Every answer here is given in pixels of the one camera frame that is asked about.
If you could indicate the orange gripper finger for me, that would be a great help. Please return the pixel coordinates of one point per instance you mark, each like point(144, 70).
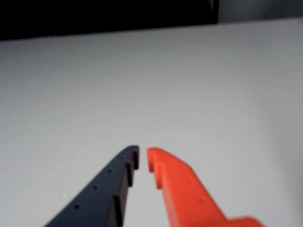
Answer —
point(187, 196)

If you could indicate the navy gripper finger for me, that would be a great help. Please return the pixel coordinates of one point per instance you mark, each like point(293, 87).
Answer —
point(101, 194)

